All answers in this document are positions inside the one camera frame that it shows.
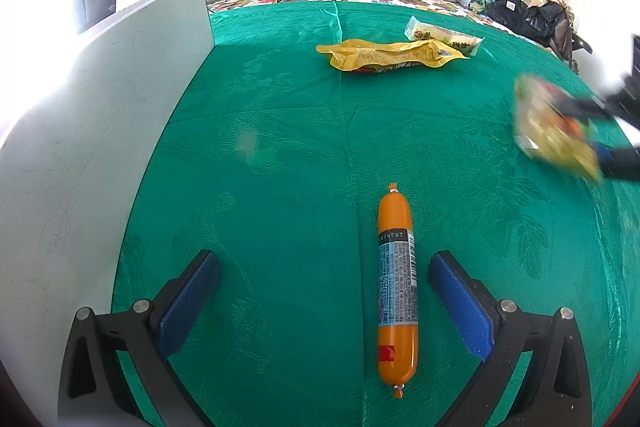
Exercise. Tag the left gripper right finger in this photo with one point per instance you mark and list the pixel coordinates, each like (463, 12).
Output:
(555, 390)

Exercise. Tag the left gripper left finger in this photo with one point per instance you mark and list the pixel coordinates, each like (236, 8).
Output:
(93, 388)

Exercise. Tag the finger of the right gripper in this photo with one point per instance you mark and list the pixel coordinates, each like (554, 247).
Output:
(618, 163)
(585, 108)

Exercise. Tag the chestnut bag red label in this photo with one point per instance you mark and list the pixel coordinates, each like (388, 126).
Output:
(543, 133)

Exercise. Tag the pale long snack packet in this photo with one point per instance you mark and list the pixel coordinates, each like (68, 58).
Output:
(465, 44)

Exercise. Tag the orange sausage stick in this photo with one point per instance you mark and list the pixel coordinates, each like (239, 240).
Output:
(398, 330)

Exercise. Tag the yellow snack bag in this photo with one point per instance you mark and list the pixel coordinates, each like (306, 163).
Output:
(356, 55)

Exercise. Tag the black bag pile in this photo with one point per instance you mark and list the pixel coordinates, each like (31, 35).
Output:
(549, 23)

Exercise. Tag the white cardboard box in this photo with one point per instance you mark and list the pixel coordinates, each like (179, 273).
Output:
(70, 170)

